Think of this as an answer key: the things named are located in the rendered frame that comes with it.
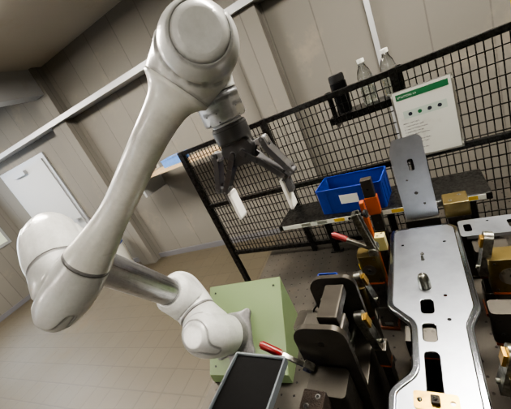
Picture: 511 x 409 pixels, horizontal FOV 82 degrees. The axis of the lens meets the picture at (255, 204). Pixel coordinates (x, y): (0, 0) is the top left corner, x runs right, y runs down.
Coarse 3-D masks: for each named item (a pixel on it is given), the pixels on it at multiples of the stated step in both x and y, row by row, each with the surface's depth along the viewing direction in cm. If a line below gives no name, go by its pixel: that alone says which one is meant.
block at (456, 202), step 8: (456, 192) 112; (464, 192) 110; (448, 200) 110; (456, 200) 108; (464, 200) 106; (448, 208) 109; (456, 208) 108; (464, 208) 107; (448, 216) 110; (456, 216) 109; (464, 216) 108; (456, 224) 111; (464, 240) 113; (472, 248) 113; (472, 256) 115; (472, 264) 116; (472, 272) 118
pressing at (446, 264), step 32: (448, 224) 108; (416, 256) 100; (448, 256) 94; (416, 288) 88; (448, 288) 84; (416, 320) 79; (416, 352) 71; (448, 352) 68; (416, 384) 65; (448, 384) 63; (480, 384) 61
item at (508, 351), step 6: (504, 348) 56; (510, 348) 54; (504, 354) 55; (510, 354) 54; (504, 360) 55; (510, 360) 54; (504, 366) 56; (510, 366) 55; (498, 372) 60; (504, 372) 57; (510, 372) 55; (498, 378) 59; (504, 378) 57; (498, 384) 60; (504, 384) 57; (504, 390) 58; (510, 390) 57; (510, 396) 58
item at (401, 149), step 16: (400, 144) 108; (416, 144) 106; (400, 160) 110; (416, 160) 108; (400, 176) 113; (416, 176) 111; (400, 192) 116; (432, 192) 112; (416, 208) 117; (432, 208) 114
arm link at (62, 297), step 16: (48, 256) 64; (32, 272) 63; (48, 272) 61; (64, 272) 59; (32, 288) 62; (48, 288) 59; (64, 288) 59; (80, 288) 60; (96, 288) 62; (32, 304) 62; (48, 304) 60; (64, 304) 60; (80, 304) 62; (32, 320) 63; (48, 320) 61; (64, 320) 62
